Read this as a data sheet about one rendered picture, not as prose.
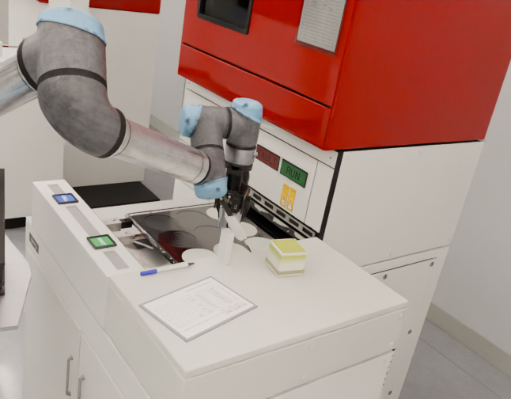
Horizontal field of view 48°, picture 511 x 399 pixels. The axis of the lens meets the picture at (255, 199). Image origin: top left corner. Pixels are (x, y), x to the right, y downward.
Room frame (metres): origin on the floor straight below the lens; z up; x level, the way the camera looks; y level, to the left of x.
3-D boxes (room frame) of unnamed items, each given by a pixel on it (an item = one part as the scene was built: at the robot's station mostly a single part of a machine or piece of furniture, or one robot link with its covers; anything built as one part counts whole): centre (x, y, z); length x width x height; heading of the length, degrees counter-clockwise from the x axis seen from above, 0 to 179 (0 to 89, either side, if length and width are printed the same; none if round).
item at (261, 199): (1.67, -0.05, 0.96); 0.44 x 0.01 x 0.02; 40
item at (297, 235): (1.67, -0.04, 0.89); 0.44 x 0.02 x 0.10; 40
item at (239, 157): (1.35, 0.06, 1.21); 0.08 x 0.08 x 0.05
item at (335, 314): (1.16, -0.06, 0.89); 0.62 x 0.35 x 0.14; 130
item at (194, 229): (1.52, 0.11, 0.90); 0.34 x 0.34 x 0.01; 40
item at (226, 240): (1.26, 0.04, 1.03); 0.06 x 0.04 x 0.13; 130
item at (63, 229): (1.34, 0.43, 0.89); 0.55 x 0.09 x 0.14; 40
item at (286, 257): (1.27, -0.10, 1.00); 0.07 x 0.07 x 0.07; 28
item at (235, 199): (1.34, 0.06, 1.13); 0.09 x 0.08 x 0.12; 175
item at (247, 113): (1.35, 0.06, 1.29); 0.09 x 0.08 x 0.11; 114
